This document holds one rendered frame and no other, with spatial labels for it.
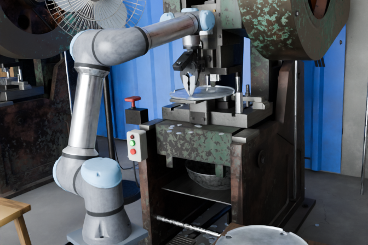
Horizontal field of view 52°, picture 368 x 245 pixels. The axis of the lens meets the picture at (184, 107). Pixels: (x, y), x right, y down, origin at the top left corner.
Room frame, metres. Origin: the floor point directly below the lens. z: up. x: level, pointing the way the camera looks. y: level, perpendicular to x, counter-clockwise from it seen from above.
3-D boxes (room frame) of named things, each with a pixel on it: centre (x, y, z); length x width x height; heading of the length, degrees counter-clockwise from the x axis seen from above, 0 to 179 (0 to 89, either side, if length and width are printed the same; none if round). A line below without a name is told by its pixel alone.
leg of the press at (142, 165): (2.05, -0.02, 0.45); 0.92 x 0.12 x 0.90; 146
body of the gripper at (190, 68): (1.63, -0.05, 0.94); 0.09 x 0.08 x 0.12; 147
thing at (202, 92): (1.66, -0.08, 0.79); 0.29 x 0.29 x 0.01
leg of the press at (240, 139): (1.75, -0.46, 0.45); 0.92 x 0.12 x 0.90; 146
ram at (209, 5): (1.75, -0.14, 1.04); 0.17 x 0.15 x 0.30; 146
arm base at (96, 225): (1.09, 0.26, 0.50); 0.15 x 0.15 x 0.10
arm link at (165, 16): (1.53, 0.01, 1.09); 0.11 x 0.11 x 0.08; 48
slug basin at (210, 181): (1.78, -0.16, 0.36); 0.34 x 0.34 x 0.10
